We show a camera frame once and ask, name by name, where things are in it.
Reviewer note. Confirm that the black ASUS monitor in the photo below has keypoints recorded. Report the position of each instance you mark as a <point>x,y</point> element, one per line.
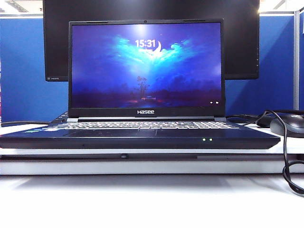
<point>57,47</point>

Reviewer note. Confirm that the blue office partition panel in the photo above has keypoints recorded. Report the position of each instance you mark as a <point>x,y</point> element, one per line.
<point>23,71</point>

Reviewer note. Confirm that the black grey computer mouse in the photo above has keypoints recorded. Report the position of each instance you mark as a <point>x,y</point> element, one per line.
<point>295,126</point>

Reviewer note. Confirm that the black desktop keyboard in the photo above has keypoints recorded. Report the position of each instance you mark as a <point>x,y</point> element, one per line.
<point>60,116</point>

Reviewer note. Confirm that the silver partition post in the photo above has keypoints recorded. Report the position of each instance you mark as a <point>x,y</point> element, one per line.
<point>297,59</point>

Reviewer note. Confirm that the dark table edge rail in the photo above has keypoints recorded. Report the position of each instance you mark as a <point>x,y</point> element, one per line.
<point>71,156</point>

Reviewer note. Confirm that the black Hasee laptop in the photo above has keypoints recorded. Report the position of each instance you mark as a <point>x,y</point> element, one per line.
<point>147,71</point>

